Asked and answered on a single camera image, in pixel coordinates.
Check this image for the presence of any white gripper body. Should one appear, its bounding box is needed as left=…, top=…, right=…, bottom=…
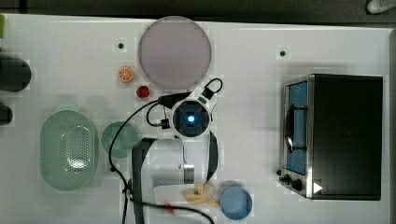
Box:
left=190, top=77, right=223, bottom=109

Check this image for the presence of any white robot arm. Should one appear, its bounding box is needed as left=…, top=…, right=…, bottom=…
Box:
left=130, top=84, right=219, bottom=224

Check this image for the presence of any green oval strainer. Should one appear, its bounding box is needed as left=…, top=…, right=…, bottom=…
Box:
left=39, top=110, right=99, bottom=191

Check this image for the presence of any round grey plate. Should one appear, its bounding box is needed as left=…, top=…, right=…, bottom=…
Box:
left=138, top=16, right=211, bottom=90

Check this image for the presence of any red strawberry toy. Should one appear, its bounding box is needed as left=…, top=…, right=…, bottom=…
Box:
left=135, top=86, right=149, bottom=98

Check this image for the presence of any orange slice toy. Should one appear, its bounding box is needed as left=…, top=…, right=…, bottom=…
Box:
left=118, top=66, right=134, bottom=83

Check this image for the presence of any green mug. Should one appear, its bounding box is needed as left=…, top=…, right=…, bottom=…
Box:
left=101, top=121, right=140, bottom=159

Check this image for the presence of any yellow banana toy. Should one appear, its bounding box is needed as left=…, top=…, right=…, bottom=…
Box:
left=184, top=182, right=220, bottom=208

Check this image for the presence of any blue bowl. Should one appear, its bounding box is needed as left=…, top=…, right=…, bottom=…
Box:
left=220, top=187, right=253, bottom=220

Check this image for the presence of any red apple toy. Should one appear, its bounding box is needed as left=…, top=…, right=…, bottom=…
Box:
left=164, top=203, right=175, bottom=215

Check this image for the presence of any black toaster oven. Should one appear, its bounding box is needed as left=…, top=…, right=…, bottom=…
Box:
left=276, top=74, right=383, bottom=201

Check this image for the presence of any large black cylinder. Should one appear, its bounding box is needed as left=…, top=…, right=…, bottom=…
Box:
left=0, top=57, right=32, bottom=92

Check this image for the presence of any small black cylinder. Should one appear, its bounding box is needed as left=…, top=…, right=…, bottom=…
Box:
left=0, top=105, right=13, bottom=125

